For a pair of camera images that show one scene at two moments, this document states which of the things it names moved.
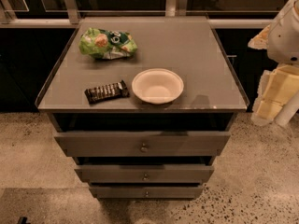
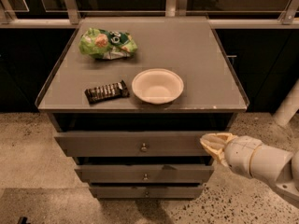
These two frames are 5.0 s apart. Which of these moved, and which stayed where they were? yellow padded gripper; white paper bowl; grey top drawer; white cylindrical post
Moved: yellow padded gripper
Stayed: grey top drawer; white cylindrical post; white paper bowl
